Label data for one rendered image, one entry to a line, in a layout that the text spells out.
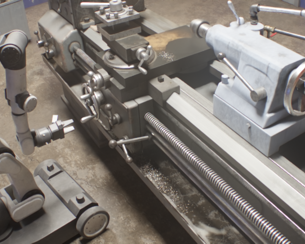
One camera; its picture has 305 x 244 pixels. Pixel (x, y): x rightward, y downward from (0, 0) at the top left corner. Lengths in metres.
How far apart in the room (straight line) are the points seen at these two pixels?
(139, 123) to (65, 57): 0.94
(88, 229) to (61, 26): 1.36
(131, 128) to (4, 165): 0.64
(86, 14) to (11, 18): 2.03
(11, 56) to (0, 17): 2.88
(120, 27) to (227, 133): 0.75
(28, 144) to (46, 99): 1.65
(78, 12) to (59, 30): 0.24
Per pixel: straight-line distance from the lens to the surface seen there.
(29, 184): 2.14
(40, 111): 3.39
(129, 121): 1.86
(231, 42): 1.56
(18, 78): 1.70
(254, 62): 1.48
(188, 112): 1.69
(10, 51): 1.59
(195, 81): 2.12
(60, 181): 2.40
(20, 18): 4.54
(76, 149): 2.89
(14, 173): 2.00
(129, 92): 1.84
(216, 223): 1.82
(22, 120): 1.83
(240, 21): 1.69
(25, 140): 1.89
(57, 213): 2.26
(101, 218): 2.26
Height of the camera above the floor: 1.83
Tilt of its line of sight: 36 degrees down
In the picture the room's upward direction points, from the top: 5 degrees counter-clockwise
